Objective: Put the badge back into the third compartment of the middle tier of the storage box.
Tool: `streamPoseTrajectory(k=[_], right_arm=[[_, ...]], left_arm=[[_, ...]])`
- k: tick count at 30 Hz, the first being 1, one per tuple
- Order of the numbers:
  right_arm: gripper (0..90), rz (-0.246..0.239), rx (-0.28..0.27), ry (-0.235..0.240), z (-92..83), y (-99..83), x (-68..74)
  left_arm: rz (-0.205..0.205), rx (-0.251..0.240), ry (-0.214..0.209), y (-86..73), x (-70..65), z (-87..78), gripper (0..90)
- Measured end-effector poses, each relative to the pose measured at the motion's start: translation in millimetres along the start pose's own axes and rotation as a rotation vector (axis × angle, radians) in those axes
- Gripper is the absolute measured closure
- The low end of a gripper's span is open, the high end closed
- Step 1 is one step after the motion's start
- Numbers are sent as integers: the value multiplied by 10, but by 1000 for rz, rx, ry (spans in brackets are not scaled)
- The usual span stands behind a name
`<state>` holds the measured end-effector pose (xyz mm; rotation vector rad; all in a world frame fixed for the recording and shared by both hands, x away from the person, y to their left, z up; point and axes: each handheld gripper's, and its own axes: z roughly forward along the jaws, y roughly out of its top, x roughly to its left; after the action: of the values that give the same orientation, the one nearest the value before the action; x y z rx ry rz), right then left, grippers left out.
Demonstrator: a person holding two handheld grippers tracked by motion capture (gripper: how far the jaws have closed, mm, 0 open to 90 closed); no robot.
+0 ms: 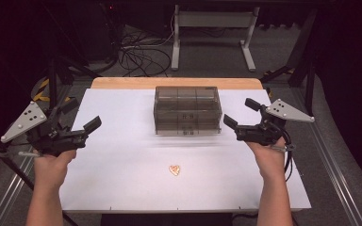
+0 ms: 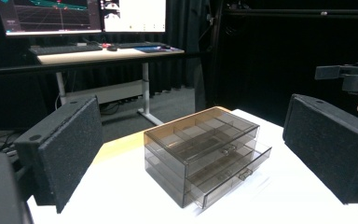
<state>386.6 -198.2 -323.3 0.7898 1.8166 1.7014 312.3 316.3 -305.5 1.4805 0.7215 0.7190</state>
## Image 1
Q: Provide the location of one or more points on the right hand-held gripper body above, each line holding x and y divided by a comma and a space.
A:
271, 125

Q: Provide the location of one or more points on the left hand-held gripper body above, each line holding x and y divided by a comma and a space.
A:
48, 135

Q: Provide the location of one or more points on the clear grey plastic drawer box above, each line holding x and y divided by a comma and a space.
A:
187, 109

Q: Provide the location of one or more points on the small orange heart-shaped trinket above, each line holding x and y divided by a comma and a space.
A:
174, 170

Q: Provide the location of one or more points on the person's left hand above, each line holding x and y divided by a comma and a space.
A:
52, 169

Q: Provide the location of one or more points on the person's right hand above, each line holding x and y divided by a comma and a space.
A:
268, 161

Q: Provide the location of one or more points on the yellow black striped tape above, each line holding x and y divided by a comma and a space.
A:
42, 91

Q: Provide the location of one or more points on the white table sheet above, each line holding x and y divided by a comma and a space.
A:
132, 175

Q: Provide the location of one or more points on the black metal stand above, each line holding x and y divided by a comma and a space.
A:
304, 62

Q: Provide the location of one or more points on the aluminium rail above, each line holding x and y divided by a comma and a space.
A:
8, 194
333, 166

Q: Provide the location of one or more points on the white metal desk frame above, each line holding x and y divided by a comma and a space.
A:
213, 22

